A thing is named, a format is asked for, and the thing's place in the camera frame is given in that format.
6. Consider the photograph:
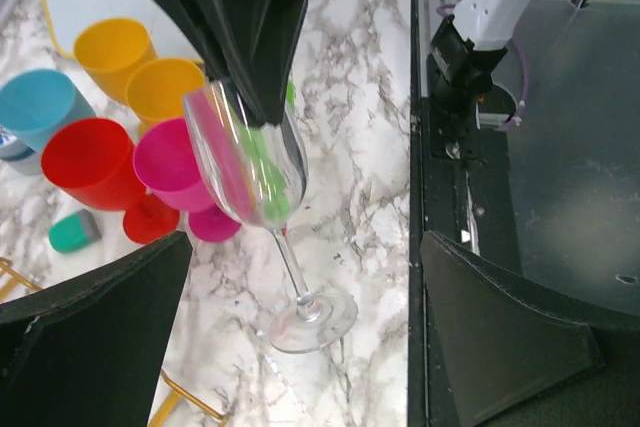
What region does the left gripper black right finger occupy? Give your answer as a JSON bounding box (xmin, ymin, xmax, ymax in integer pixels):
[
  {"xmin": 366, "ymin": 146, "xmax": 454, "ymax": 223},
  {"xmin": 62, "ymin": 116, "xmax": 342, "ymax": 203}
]
[{"xmin": 421, "ymin": 231, "xmax": 639, "ymax": 426}]

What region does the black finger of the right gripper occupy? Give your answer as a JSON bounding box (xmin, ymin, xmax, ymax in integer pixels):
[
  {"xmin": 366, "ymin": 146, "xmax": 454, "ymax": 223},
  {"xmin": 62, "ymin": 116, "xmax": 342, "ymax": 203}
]
[{"xmin": 153, "ymin": 0, "xmax": 308, "ymax": 127}]

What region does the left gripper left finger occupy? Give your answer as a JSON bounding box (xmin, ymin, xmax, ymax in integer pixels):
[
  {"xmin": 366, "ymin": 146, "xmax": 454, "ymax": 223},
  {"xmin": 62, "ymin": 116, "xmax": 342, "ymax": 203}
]
[{"xmin": 1, "ymin": 231, "xmax": 192, "ymax": 426}]

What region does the gold wire glass rack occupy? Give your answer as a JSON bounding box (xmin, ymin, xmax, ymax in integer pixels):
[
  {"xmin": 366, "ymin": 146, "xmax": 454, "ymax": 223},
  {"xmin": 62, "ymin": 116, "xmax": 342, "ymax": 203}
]
[{"xmin": 1, "ymin": 259, "xmax": 229, "ymax": 426}]

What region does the orange wine glass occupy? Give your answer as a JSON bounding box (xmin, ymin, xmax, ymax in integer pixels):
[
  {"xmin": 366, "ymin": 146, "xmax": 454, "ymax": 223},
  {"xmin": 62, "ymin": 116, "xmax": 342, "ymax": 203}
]
[
  {"xmin": 73, "ymin": 18, "xmax": 158, "ymax": 106},
  {"xmin": 125, "ymin": 58, "xmax": 206, "ymax": 137}
]

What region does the clear wine glass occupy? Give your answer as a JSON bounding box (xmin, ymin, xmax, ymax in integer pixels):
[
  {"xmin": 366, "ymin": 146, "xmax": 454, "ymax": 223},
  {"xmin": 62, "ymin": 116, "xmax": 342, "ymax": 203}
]
[{"xmin": 183, "ymin": 80, "xmax": 358, "ymax": 354}]

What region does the pink wine glass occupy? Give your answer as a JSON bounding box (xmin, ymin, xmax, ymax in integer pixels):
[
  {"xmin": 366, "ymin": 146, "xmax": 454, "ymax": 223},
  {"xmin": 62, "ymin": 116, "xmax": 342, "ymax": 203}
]
[{"xmin": 133, "ymin": 117, "xmax": 240, "ymax": 243}]

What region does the red wine glass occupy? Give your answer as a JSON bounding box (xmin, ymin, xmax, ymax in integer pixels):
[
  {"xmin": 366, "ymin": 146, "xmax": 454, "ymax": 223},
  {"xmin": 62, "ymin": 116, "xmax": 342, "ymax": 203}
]
[{"xmin": 41, "ymin": 117, "xmax": 180, "ymax": 244}]

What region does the blue wine glass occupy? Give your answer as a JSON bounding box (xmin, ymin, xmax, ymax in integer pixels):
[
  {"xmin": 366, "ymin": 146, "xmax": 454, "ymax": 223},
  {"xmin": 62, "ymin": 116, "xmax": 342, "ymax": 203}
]
[{"xmin": 1, "ymin": 68, "xmax": 96, "ymax": 153}]

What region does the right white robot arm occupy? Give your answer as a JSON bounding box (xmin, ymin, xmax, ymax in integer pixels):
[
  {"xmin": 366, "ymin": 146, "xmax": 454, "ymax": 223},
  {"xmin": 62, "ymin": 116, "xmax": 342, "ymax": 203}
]
[{"xmin": 153, "ymin": 0, "xmax": 531, "ymax": 156}]

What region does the green grey eraser block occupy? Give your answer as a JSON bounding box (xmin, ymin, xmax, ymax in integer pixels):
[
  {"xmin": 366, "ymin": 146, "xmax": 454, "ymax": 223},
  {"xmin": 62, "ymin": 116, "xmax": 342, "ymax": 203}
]
[{"xmin": 48, "ymin": 209, "xmax": 102, "ymax": 254}]

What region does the blue white round jar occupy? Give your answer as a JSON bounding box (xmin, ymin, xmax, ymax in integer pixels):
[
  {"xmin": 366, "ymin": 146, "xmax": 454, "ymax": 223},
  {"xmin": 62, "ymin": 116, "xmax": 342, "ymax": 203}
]
[{"xmin": 1, "ymin": 127, "xmax": 42, "ymax": 176}]

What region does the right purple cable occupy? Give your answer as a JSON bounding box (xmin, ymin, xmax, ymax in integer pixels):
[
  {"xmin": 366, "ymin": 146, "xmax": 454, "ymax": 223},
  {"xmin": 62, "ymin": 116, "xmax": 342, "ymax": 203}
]
[{"xmin": 436, "ymin": 0, "xmax": 606, "ymax": 133}]

